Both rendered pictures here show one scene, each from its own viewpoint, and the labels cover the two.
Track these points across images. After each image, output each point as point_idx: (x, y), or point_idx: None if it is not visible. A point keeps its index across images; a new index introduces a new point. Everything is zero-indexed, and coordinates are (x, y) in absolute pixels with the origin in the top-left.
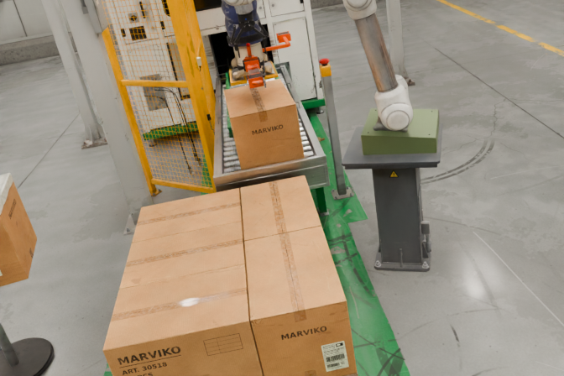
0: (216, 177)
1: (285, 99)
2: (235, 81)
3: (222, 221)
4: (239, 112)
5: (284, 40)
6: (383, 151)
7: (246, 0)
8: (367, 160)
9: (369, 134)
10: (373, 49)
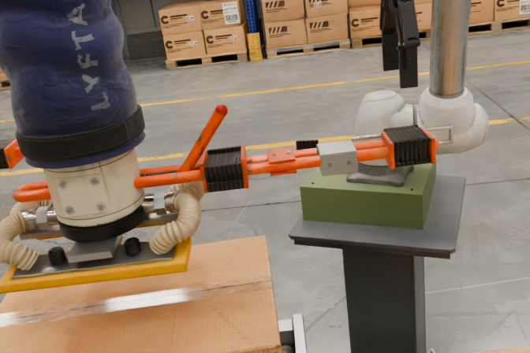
0: None
1: (216, 250)
2: (180, 254)
3: None
4: (241, 326)
5: None
6: (427, 207)
7: None
8: (447, 225)
9: (420, 189)
10: (469, 20)
